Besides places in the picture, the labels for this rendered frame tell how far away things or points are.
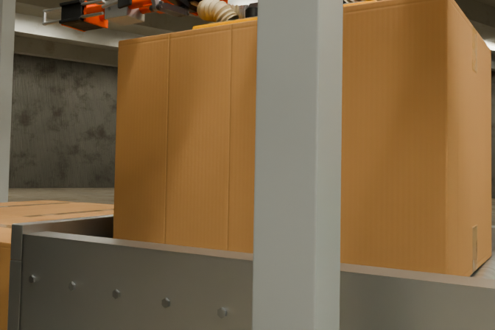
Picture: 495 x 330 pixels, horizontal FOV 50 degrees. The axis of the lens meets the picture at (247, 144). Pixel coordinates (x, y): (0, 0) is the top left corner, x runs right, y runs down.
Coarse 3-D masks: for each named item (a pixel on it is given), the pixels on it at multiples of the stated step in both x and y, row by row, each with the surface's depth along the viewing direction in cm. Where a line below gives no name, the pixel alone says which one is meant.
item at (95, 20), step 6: (84, 6) 127; (90, 6) 128; (84, 12) 127; (84, 18) 127; (90, 18) 128; (96, 18) 130; (66, 24) 130; (72, 24) 130; (78, 24) 130; (84, 24) 130; (90, 24) 130; (96, 24) 130; (102, 24) 131; (84, 30) 136
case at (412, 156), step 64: (384, 0) 75; (448, 0) 70; (128, 64) 100; (192, 64) 92; (384, 64) 74; (448, 64) 70; (128, 128) 99; (192, 128) 91; (384, 128) 74; (448, 128) 70; (128, 192) 99; (192, 192) 91; (384, 192) 73; (448, 192) 69; (384, 256) 73; (448, 256) 69
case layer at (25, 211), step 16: (0, 208) 197; (16, 208) 199; (32, 208) 200; (48, 208) 201; (64, 208) 203; (80, 208) 204; (96, 208) 206; (112, 208) 207; (0, 224) 147; (0, 240) 116; (0, 256) 114; (0, 272) 114; (0, 288) 113; (0, 304) 113; (0, 320) 113
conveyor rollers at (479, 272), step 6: (492, 252) 109; (492, 258) 101; (486, 264) 93; (492, 264) 94; (480, 270) 88; (486, 270) 88; (492, 270) 89; (474, 276) 83; (480, 276) 83; (486, 276) 83; (492, 276) 85
